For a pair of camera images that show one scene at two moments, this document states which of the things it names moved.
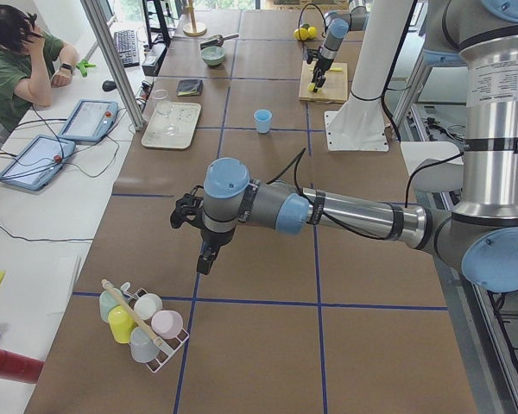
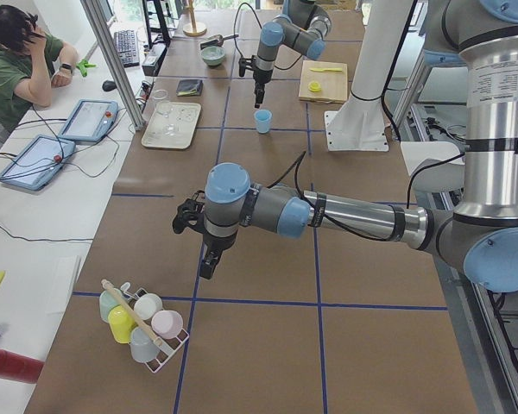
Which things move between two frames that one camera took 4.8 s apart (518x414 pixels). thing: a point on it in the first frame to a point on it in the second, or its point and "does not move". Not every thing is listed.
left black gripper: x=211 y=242 does not move
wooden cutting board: x=335 y=89 does not move
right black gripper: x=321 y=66 to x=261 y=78
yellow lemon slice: x=311 y=87 does not move
